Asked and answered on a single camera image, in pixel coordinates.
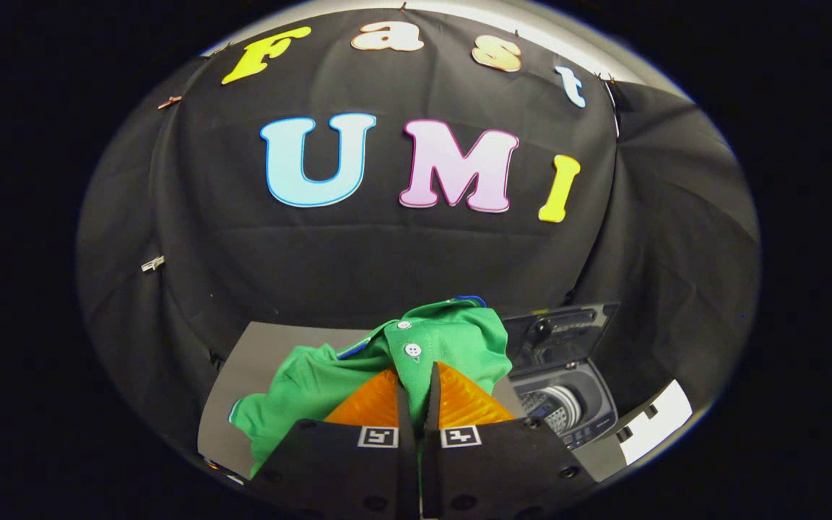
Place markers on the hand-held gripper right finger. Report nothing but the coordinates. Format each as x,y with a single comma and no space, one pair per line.
432,404

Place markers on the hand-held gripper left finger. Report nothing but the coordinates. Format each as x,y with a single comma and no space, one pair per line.
406,448

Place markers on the green polo shirt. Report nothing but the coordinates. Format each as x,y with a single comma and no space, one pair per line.
452,339

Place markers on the grey washing machine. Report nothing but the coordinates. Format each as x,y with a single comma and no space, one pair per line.
589,404

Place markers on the black backdrop cloth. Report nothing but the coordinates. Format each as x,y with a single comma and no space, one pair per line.
387,267

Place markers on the white notched board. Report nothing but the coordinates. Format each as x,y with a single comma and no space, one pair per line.
658,422

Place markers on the silver clip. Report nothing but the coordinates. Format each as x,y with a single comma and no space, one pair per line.
152,263

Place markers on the copper clip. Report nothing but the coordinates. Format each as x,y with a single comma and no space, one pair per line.
169,102

